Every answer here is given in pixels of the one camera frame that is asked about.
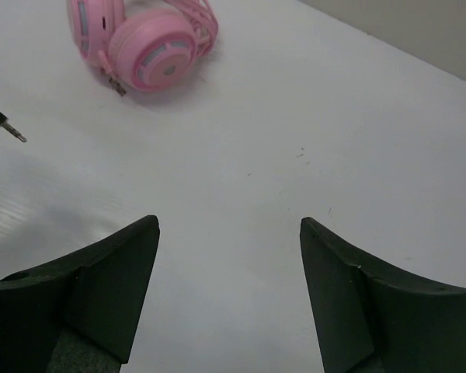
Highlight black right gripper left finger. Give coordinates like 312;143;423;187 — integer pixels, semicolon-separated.
0;215;159;372

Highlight pink headphones with wrapped cable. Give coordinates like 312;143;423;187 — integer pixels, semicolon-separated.
66;0;219;96

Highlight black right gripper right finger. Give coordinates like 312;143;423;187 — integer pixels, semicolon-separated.
300;218;466;372

